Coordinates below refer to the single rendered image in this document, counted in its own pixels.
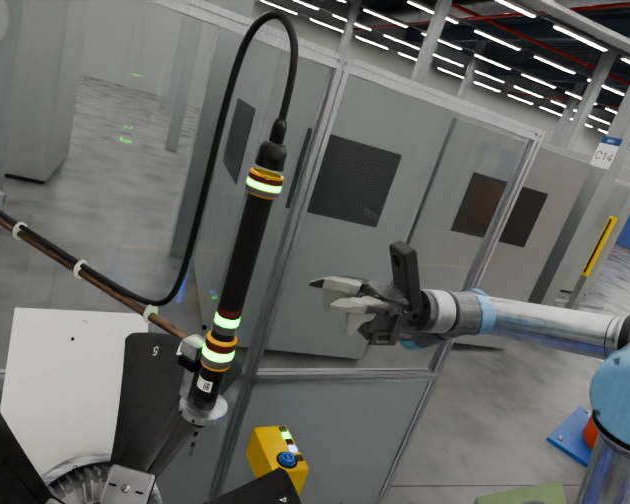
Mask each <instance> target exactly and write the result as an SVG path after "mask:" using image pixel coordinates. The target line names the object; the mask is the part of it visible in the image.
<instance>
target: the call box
mask: <svg viewBox="0 0 630 504"><path fill-rule="evenodd" d="M284 426H285V425H284ZM285 427H286V429H287V432H288V433H289V435H290V438H287V439H292V441H293V443H294V444H293V445H295V446H296V448H297V451H296V452H291V451H290V449H289V446H291V445H287V443H286V441H285V439H284V437H283V435H282V433H284V432H280V430H279V426H269V427H255V428H253V431H252V434H251V437H250V441H249V444H248V447H247V450H246V456H247V458H248V461H249V463H250V466H251V468H252V471H253V473H254V476H255V478H256V479H257V478H259V477H261V476H263V475H265V474H267V473H269V472H271V471H273V470H275V469H276V468H278V467H280V468H282V469H285V470H286V471H287V473H288V475H289V476H290V478H291V480H292V482H293V484H294V486H295V489H296V491H297V493H298V495H299V494H300V492H301V489H302V486H303V484H304V481H305V478H306V476H307V473H308V470H309V468H308V466H307V464H306V462H305V460H303V461H298V462H297V460H296V458H295V463H294V465H292V466H286V465H283V464H282V463H281V462H280V460H279V457H280V454H281V453H282V452H291V453H292V454H293V455H294V456H295V455H300V454H301V453H300V451H299V449H298V447H297V445H296V443H295V441H294V440H293V438H292V436H291V434H290V432H289V430H288V428H287V426H285Z"/></svg>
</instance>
